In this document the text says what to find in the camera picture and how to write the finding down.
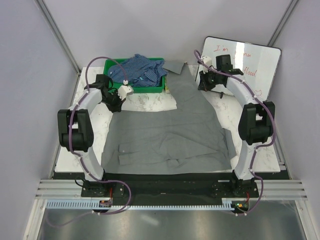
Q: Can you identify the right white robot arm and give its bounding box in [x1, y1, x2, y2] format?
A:
[194, 50, 276, 197]

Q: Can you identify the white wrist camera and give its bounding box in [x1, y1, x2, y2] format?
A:
[200, 55, 212, 74]
[117, 85, 134, 101]

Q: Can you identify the green paperback book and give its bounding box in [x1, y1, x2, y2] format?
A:
[164, 76, 170, 94]

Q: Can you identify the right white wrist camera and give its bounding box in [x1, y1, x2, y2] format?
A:
[200, 55, 212, 74]

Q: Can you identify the purple cable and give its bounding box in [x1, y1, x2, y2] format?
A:
[193, 49, 277, 217]
[68, 55, 133, 228]

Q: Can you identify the white slotted cable duct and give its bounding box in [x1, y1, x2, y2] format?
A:
[45, 199, 249, 211]

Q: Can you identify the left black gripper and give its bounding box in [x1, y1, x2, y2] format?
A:
[100, 90, 126, 114]

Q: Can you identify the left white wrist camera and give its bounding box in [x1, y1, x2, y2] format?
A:
[117, 85, 134, 101]

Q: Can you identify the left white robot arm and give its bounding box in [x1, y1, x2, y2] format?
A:
[57, 74, 125, 197]

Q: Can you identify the white dry-erase board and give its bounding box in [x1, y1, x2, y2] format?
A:
[200, 36, 282, 101]

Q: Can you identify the grey long sleeve shirt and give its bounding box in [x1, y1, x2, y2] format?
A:
[101, 66, 236, 175]

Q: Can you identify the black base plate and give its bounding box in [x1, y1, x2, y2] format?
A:
[53, 170, 289, 207]

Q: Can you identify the blue checked shirt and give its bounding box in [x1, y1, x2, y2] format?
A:
[107, 54, 168, 87]

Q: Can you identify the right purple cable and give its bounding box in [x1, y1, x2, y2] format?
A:
[193, 49, 277, 217]

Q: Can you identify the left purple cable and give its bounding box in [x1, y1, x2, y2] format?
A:
[68, 55, 133, 228]

